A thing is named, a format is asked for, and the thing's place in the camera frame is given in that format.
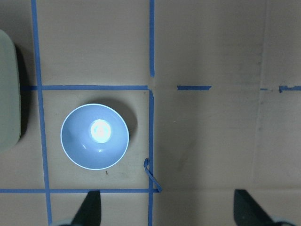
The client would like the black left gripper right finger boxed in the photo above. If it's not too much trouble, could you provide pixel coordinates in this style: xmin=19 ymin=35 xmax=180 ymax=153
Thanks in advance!
xmin=233 ymin=189 xmax=275 ymax=226

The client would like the cream toaster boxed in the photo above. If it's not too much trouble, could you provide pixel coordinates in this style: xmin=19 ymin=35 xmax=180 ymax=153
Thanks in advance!
xmin=0 ymin=30 xmax=21 ymax=152

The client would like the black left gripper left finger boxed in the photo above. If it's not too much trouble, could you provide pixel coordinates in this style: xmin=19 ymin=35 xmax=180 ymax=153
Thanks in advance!
xmin=71 ymin=191 xmax=102 ymax=226

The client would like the blue bowl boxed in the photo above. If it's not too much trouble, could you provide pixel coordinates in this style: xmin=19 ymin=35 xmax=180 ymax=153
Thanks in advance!
xmin=60 ymin=104 xmax=130 ymax=170

